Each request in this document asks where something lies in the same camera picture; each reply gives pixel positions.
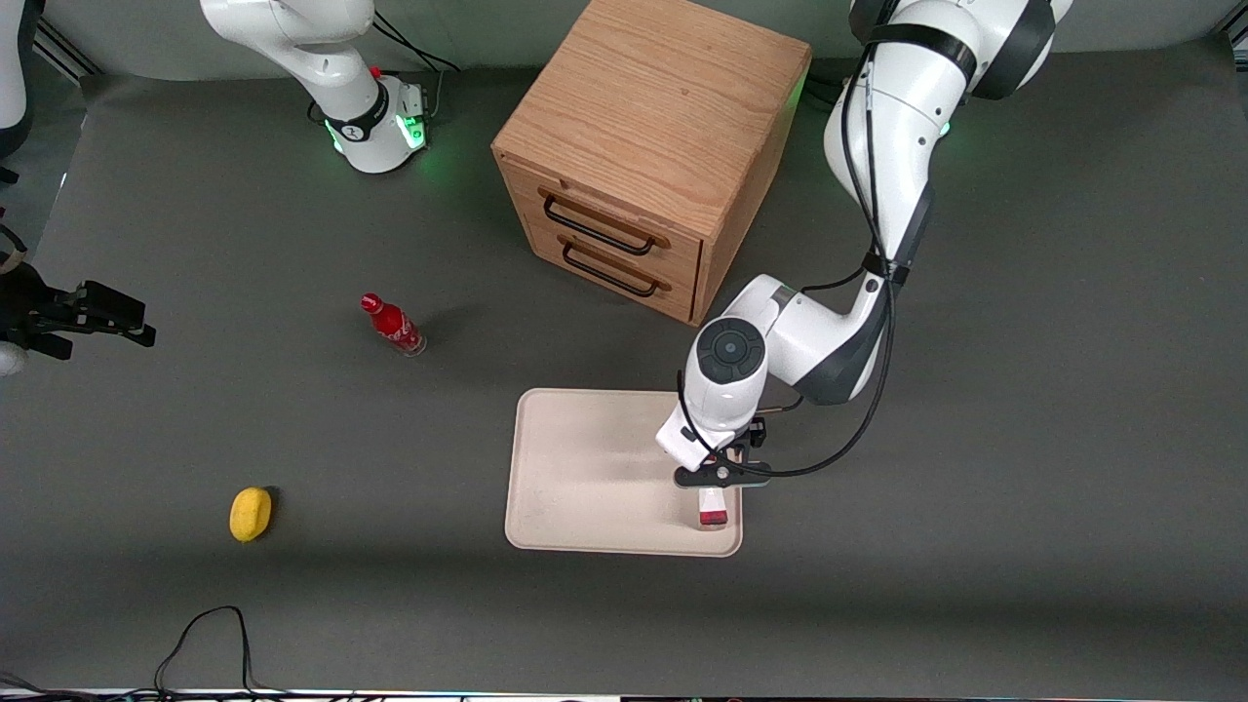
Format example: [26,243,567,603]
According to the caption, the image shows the red cola bottle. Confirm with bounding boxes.
[360,292,428,358]

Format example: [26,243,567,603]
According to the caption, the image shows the black right base cables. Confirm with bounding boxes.
[308,10,461,126]

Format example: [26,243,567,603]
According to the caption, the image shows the yellow lemon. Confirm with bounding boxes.
[229,487,273,543]

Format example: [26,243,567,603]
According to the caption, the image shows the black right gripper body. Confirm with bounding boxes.
[0,259,79,360]

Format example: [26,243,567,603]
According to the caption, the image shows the beige plastic tray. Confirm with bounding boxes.
[504,388,744,559]

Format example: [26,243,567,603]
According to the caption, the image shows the long black drawer handle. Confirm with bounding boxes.
[542,194,659,257]

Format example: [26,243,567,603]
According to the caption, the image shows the black cable loop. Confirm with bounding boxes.
[0,605,293,702]

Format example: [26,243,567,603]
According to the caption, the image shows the wooden two-drawer cabinet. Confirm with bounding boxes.
[491,0,814,328]

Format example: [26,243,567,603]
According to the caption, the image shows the red cookie box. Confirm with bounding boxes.
[696,452,731,528]

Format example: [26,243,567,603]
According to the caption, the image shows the aluminium rail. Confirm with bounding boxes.
[33,19,104,81]

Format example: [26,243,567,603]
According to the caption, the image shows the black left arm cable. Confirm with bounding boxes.
[677,44,896,481]

